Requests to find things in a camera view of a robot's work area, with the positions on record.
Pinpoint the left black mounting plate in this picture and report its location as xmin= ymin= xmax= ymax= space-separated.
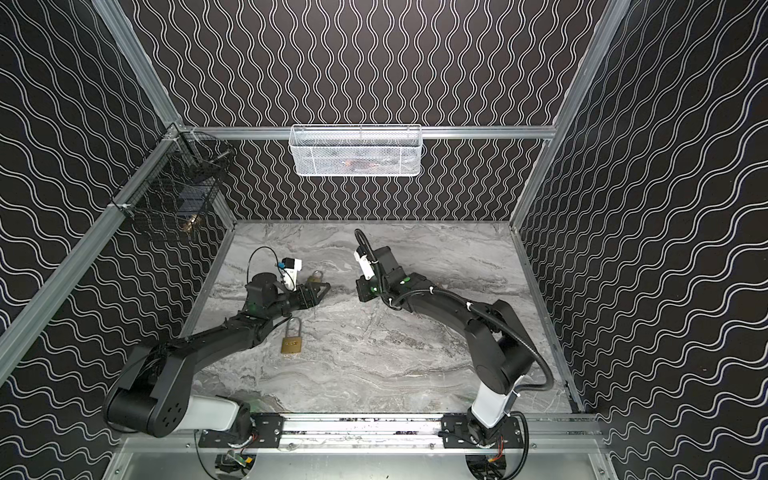
xmin=197 ymin=413 xmax=285 ymax=449

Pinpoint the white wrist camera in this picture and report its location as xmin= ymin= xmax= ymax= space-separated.
xmin=277 ymin=257 xmax=303 ymax=291
xmin=354 ymin=250 xmax=375 ymax=281

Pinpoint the black mounting plate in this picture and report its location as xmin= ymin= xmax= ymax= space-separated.
xmin=437 ymin=413 xmax=523 ymax=449
xmin=197 ymin=413 xmax=285 ymax=449

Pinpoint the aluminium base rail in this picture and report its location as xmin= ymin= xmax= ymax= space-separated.
xmin=121 ymin=413 xmax=603 ymax=454

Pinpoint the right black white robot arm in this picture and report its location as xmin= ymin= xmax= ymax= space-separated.
xmin=354 ymin=246 xmax=554 ymax=445

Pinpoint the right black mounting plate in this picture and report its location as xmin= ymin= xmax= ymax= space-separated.
xmin=437 ymin=413 xmax=523 ymax=449

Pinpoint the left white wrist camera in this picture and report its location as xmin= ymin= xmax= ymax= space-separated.
xmin=277 ymin=257 xmax=303 ymax=291

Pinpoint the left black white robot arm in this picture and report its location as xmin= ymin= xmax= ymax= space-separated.
xmin=102 ymin=272 xmax=331 ymax=438

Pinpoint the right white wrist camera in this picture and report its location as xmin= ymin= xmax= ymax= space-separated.
xmin=354 ymin=250 xmax=375 ymax=281

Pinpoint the white mesh wall basket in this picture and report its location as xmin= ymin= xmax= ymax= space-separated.
xmin=288 ymin=124 xmax=424 ymax=177

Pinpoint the large brass padlock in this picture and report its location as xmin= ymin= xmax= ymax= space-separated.
xmin=281 ymin=317 xmax=303 ymax=355

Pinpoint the brass item in black basket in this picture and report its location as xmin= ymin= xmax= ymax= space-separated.
xmin=180 ymin=215 xmax=198 ymax=233

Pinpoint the black wire wall basket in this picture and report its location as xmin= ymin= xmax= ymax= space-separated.
xmin=122 ymin=132 xmax=235 ymax=244

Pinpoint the small brass padlock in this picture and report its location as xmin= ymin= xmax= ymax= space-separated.
xmin=307 ymin=270 xmax=324 ymax=286

